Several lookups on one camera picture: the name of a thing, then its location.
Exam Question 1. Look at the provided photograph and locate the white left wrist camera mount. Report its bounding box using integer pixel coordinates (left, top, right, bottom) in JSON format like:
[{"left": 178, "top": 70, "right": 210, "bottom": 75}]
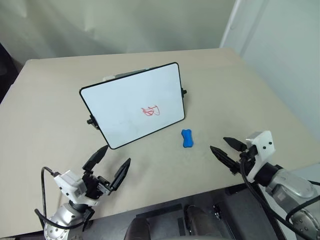
[{"left": 53, "top": 169, "right": 100, "bottom": 207}]

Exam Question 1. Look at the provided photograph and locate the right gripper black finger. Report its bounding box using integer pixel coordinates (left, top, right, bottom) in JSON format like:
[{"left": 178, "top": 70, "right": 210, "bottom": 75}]
[
  {"left": 209, "top": 145, "right": 239, "bottom": 174},
  {"left": 222, "top": 136, "right": 247, "bottom": 153}
]

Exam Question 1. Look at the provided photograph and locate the large black padded block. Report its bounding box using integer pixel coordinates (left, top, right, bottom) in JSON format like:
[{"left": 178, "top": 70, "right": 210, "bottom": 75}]
[{"left": 213, "top": 184, "right": 278, "bottom": 240}]

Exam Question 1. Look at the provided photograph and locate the white grey whiteboard stand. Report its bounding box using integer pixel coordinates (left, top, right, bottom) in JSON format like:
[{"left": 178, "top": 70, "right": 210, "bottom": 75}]
[{"left": 101, "top": 66, "right": 153, "bottom": 82}]

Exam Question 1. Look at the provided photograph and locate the blue bone-shaped eraser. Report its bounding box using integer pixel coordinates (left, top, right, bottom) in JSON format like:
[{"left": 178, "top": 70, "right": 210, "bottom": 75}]
[{"left": 180, "top": 128, "right": 195, "bottom": 149}]

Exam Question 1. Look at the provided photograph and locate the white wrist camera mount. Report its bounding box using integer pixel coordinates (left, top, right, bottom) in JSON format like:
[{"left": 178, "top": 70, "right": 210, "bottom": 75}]
[
  {"left": 53, "top": 169, "right": 100, "bottom": 207},
  {"left": 244, "top": 130, "right": 277, "bottom": 183}
]

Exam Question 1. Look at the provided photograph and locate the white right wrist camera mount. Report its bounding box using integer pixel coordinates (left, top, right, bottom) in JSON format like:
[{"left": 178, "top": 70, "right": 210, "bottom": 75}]
[{"left": 244, "top": 130, "right": 277, "bottom": 183}]

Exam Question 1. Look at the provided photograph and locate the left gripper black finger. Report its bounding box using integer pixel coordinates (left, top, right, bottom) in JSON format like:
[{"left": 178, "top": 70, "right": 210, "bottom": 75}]
[
  {"left": 109, "top": 157, "right": 132, "bottom": 192},
  {"left": 82, "top": 146, "right": 109, "bottom": 174}
]

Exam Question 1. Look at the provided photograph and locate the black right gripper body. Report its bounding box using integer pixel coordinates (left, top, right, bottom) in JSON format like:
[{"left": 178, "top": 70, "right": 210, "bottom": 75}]
[{"left": 234, "top": 145, "right": 257, "bottom": 176}]

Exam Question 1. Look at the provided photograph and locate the white whiteboard with black frame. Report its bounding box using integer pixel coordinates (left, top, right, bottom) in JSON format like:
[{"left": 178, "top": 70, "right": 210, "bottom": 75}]
[{"left": 79, "top": 62, "right": 186, "bottom": 150}]

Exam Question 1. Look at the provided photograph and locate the dark brown rounded shape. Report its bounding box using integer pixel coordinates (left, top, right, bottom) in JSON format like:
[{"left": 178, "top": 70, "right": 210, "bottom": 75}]
[{"left": 184, "top": 203, "right": 227, "bottom": 237}]

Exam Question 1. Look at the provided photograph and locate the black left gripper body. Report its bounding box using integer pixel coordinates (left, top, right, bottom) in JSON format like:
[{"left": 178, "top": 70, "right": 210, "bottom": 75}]
[{"left": 80, "top": 171, "right": 113, "bottom": 201}]

